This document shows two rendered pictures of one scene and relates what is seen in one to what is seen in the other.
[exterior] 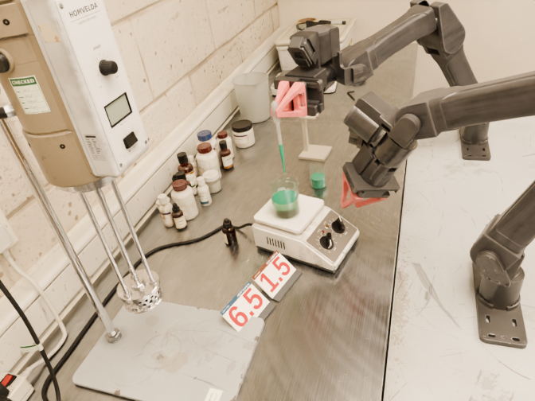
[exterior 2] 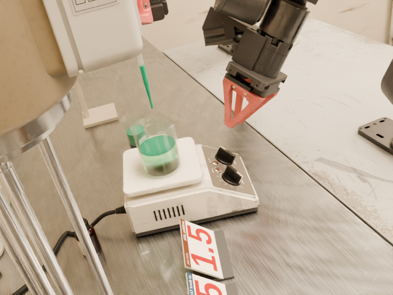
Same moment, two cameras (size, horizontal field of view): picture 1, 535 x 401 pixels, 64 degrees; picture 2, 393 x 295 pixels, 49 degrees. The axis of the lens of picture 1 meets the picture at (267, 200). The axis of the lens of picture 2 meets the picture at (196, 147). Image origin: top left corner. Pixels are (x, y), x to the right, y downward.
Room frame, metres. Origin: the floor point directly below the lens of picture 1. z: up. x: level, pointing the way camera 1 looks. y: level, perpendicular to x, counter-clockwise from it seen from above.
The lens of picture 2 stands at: (0.30, 0.27, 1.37)
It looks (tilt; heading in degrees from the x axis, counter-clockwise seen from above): 33 degrees down; 319
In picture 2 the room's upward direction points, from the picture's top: 11 degrees counter-clockwise
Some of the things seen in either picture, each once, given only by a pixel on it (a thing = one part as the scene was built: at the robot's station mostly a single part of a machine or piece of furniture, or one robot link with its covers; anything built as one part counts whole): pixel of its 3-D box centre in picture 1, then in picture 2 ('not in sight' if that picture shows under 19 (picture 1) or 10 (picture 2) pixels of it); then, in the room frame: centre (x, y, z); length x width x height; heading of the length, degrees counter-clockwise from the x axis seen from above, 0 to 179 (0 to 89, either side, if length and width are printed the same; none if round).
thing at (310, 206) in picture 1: (289, 210); (161, 164); (0.76, -0.04, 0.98); 0.12 x 0.12 x 0.01; 52
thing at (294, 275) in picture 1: (277, 274); (205, 247); (0.63, 0.00, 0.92); 0.09 x 0.06 x 0.04; 140
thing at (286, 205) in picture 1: (286, 198); (159, 146); (0.74, -0.04, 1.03); 0.07 x 0.06 x 0.08; 50
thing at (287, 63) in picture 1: (318, 44); not in sight; (2.02, -0.34, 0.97); 0.37 x 0.31 x 0.14; 156
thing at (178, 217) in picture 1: (177, 215); not in sight; (0.88, 0.23, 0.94); 0.03 x 0.03 x 0.07
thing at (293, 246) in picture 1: (301, 228); (181, 182); (0.74, -0.06, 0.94); 0.22 x 0.13 x 0.08; 52
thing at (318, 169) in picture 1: (318, 176); (135, 129); (0.96, -0.14, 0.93); 0.04 x 0.04 x 0.06
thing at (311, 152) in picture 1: (314, 134); (92, 92); (1.14, -0.17, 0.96); 0.08 x 0.08 x 0.13; 60
